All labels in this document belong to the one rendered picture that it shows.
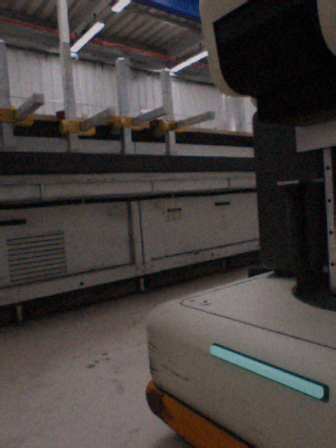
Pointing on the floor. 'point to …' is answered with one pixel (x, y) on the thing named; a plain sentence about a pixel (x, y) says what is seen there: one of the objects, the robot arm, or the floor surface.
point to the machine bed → (120, 230)
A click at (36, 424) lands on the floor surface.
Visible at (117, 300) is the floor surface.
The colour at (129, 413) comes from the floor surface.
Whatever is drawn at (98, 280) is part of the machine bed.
